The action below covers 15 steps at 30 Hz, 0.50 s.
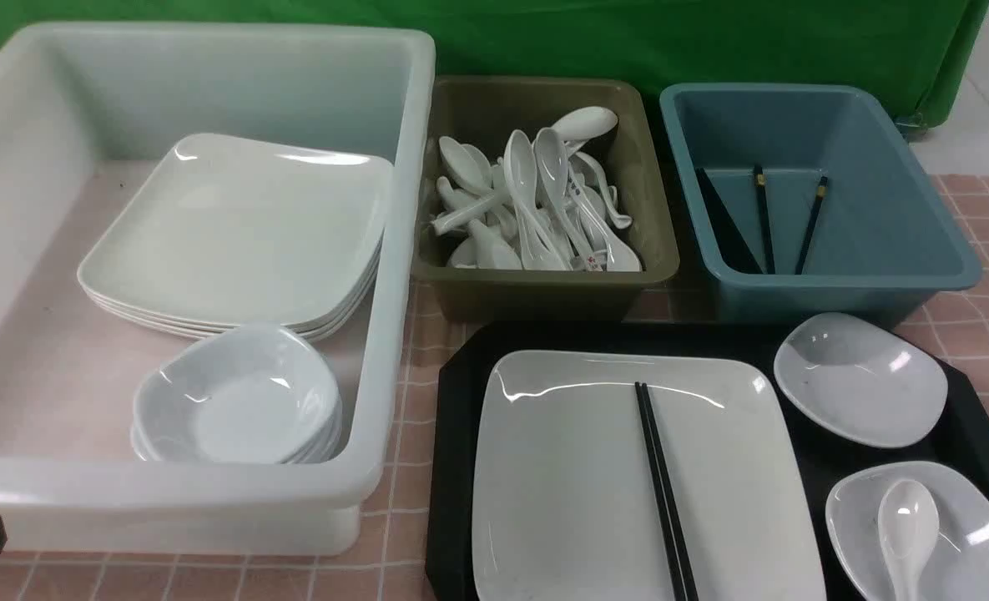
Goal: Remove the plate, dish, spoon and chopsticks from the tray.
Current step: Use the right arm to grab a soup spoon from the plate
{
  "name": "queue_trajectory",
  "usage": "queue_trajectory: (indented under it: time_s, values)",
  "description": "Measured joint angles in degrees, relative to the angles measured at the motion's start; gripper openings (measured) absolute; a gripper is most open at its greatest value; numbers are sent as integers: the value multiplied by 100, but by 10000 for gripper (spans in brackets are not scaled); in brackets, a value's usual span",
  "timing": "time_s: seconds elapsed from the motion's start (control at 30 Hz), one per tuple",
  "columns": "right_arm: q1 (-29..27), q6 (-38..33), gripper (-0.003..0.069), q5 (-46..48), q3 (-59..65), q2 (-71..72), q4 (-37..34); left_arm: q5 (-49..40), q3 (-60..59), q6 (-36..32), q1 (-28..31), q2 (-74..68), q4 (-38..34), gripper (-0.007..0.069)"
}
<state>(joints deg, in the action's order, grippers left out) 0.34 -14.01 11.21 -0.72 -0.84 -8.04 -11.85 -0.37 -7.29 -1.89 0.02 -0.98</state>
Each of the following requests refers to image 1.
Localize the small white bowl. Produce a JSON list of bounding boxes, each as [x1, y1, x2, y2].
[[825, 461, 989, 600], [773, 312, 948, 449]]

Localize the stack of small white bowls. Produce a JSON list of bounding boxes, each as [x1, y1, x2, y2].
[[130, 324, 344, 464]]

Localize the pink checkered tablecloth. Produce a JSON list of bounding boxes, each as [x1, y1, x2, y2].
[[0, 174, 989, 600]]

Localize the white ceramic soup spoon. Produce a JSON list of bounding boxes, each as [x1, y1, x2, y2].
[[878, 479, 938, 600]]

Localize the blue plastic chopstick bin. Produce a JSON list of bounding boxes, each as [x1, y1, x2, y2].
[[659, 83, 982, 326]]

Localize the white spoon left pile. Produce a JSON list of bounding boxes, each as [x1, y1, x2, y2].
[[438, 136, 494, 195]]

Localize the black chopstick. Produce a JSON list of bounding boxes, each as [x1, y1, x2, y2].
[[646, 384, 698, 600], [633, 381, 686, 600], [795, 175, 829, 275], [753, 164, 776, 274]]

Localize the large white square plate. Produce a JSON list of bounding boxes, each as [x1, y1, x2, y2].
[[472, 350, 827, 600]]

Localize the green backdrop cloth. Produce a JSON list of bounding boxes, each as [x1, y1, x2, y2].
[[0, 1, 989, 127]]

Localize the stack of white square plates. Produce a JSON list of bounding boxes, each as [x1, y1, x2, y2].
[[77, 133, 394, 340]]

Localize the black chopstick in bin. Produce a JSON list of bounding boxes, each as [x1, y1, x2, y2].
[[795, 175, 829, 275], [753, 164, 776, 274]]

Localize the olive green spoon bin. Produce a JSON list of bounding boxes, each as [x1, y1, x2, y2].
[[411, 75, 680, 322]]

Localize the black serving tray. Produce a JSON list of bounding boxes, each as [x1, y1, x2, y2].
[[426, 321, 989, 600]]

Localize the large white plastic tub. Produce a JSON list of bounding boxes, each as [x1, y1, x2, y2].
[[0, 22, 436, 556]]

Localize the white spoon centre pile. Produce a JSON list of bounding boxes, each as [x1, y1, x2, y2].
[[532, 127, 602, 271]]

